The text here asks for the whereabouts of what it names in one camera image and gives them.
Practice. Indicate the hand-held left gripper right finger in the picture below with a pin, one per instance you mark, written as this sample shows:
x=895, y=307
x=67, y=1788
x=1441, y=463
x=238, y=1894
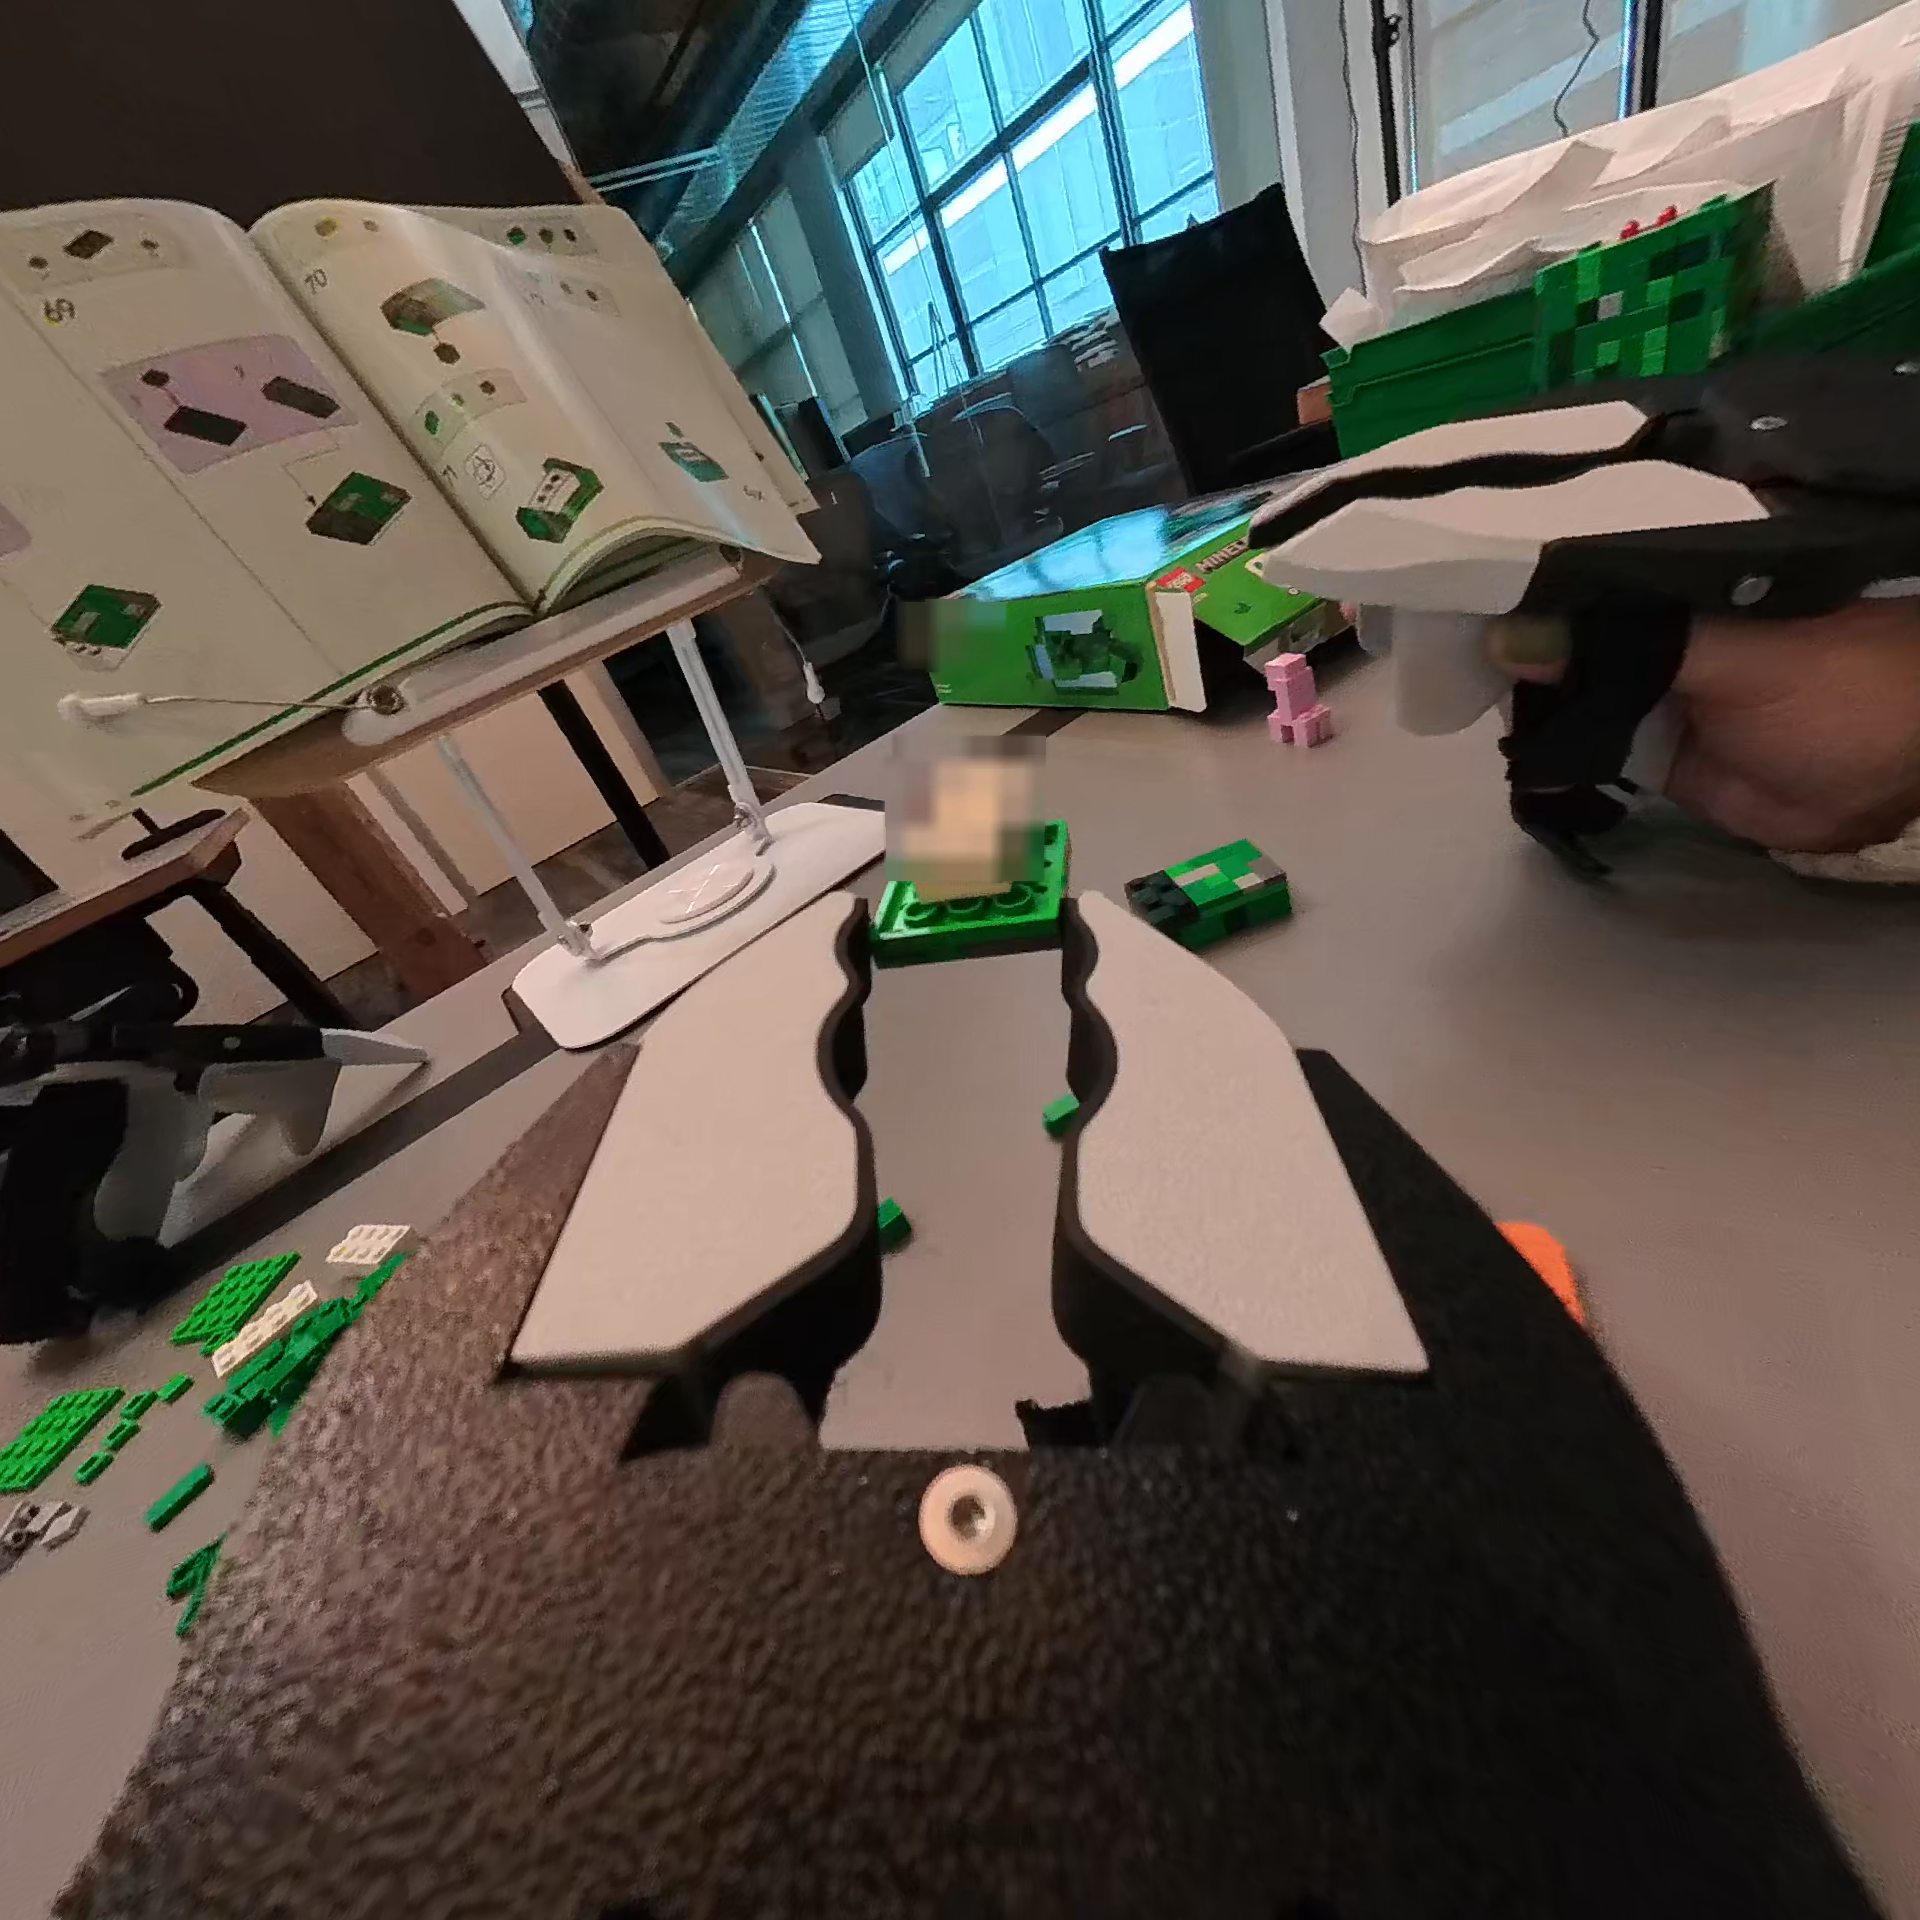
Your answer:
x=1231, y=1185

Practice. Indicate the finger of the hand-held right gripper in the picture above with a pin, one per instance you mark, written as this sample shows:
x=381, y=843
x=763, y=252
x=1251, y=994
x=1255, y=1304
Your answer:
x=1471, y=541
x=1471, y=451

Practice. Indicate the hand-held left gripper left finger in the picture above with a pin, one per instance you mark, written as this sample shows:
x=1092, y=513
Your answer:
x=705, y=1170

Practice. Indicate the green mosaic lego panel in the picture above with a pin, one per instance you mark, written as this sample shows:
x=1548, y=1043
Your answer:
x=960, y=933

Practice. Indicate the lego instruction booklet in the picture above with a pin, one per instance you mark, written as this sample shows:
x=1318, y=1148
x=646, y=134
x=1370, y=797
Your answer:
x=375, y=420

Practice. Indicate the person's right forearm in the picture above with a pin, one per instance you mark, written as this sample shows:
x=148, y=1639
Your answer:
x=1861, y=867

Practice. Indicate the small bright green lego brick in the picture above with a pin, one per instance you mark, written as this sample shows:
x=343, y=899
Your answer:
x=1060, y=1112
x=896, y=1226

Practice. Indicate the pink lego pig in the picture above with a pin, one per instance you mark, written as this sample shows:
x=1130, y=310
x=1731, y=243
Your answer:
x=1299, y=704

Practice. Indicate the green lego creeper figure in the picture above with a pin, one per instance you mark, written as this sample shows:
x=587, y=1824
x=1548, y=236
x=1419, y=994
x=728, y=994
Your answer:
x=1651, y=285

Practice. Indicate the green lego set box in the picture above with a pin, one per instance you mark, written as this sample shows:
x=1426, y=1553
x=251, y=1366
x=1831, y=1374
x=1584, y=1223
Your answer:
x=1200, y=541

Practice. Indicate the green lego block dark studs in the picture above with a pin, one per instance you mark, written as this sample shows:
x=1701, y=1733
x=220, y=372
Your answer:
x=1215, y=892

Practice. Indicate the orange lego brick separator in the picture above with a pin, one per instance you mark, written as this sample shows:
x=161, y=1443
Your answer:
x=1545, y=1269

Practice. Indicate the white lego plate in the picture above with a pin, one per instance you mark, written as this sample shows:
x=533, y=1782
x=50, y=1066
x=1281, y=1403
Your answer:
x=267, y=1329
x=369, y=1244

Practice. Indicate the pile of bright green lego pieces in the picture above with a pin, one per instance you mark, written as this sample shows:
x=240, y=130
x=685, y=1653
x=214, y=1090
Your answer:
x=255, y=1351

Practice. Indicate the pile of grey lego pieces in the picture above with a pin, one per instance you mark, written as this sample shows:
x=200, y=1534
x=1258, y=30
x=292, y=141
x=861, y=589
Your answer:
x=39, y=1527

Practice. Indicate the person's right hand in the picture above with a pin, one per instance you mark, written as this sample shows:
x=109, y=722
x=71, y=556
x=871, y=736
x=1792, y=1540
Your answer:
x=1785, y=720

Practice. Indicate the white stand base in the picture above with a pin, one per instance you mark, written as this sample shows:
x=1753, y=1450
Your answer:
x=705, y=931

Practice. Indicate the black panel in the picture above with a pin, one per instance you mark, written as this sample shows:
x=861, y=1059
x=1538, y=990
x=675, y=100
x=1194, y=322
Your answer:
x=1215, y=344

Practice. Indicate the wooden book stand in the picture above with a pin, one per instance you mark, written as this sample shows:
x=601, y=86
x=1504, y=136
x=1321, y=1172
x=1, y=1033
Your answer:
x=524, y=660

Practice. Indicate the black and grey object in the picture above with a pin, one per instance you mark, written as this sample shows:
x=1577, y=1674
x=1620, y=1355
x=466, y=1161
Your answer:
x=150, y=1140

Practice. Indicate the dark side table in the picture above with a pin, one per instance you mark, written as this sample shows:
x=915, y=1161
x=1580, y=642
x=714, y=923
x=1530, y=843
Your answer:
x=120, y=885

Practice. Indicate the dark book stand board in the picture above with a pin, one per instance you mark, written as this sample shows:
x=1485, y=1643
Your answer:
x=225, y=91

